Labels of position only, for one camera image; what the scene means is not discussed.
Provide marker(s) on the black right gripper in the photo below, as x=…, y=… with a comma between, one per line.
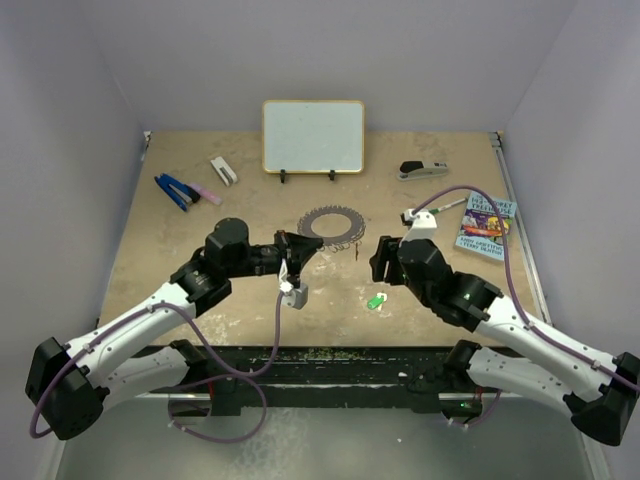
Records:
x=386, y=251

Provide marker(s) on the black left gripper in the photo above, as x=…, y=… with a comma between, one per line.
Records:
x=299, y=247

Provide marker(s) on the large metal key ring disc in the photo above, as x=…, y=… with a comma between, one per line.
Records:
x=340, y=227

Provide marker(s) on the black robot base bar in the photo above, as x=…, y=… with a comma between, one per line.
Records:
x=413, y=378

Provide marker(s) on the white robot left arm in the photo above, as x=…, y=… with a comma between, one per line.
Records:
x=70, y=384

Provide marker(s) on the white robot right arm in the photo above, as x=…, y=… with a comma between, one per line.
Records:
x=596, y=390

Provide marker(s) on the green capped marker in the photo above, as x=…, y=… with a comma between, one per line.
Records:
x=448, y=206

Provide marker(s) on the black grey stapler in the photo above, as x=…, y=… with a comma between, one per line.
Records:
x=417, y=169

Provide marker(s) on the blue treehouse book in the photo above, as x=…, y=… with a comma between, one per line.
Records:
x=482, y=231

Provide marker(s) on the white staple remover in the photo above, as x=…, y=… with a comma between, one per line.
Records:
x=224, y=171

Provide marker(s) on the pink eraser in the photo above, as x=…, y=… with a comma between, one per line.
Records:
x=207, y=194

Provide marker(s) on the small whiteboard on stand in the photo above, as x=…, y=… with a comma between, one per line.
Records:
x=313, y=137

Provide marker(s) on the blue stapler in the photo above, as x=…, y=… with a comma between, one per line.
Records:
x=181, y=194

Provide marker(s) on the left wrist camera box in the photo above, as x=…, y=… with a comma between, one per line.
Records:
x=294, y=297

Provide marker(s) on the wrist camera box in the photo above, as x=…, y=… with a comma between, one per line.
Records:
x=420, y=226
x=294, y=297

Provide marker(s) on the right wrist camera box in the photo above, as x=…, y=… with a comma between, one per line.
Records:
x=420, y=226

